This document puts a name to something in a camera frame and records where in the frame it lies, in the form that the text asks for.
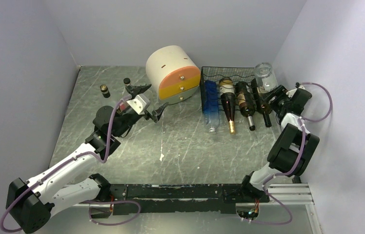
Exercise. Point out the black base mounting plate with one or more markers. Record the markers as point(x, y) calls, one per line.
point(183, 198)

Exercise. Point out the dark bottle black cap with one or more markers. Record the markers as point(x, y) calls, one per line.
point(263, 109)

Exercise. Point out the aluminium rail frame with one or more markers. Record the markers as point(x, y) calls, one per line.
point(291, 208)

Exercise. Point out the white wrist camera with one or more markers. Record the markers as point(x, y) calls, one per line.
point(291, 92)
point(139, 104)

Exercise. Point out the cream round drawer cabinet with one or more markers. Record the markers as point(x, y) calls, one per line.
point(173, 74)

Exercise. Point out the clear bottle gold black label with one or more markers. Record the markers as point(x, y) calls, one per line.
point(105, 91)

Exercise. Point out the large clear glass bottle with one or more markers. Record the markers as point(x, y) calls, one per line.
point(265, 77)

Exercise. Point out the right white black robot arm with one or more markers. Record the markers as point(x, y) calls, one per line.
point(294, 148)

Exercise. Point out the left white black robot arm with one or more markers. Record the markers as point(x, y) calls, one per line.
point(31, 203)

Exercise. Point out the blue plastic bottle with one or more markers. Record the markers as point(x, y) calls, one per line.
point(211, 107)

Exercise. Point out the dark wine bottle gold foil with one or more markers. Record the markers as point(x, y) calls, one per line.
point(227, 98)

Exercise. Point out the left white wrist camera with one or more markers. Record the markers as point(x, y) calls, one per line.
point(139, 104)

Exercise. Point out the black wire wine rack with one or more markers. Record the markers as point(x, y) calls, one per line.
point(236, 74)

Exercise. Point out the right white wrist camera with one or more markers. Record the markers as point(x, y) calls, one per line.
point(291, 92)

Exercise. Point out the clear bottle white label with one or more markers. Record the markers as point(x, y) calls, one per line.
point(126, 81)

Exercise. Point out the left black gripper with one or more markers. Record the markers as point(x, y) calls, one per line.
point(156, 114)

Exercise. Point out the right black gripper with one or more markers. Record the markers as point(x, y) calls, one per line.
point(279, 92)

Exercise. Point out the green wine bottle silver foil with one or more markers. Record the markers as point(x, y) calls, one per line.
point(245, 103)

